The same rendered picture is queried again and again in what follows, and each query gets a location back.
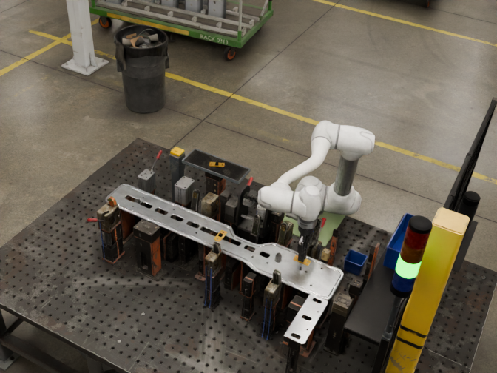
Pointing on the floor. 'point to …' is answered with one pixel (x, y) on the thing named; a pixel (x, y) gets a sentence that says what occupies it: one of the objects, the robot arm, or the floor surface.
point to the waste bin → (142, 66)
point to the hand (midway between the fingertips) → (302, 254)
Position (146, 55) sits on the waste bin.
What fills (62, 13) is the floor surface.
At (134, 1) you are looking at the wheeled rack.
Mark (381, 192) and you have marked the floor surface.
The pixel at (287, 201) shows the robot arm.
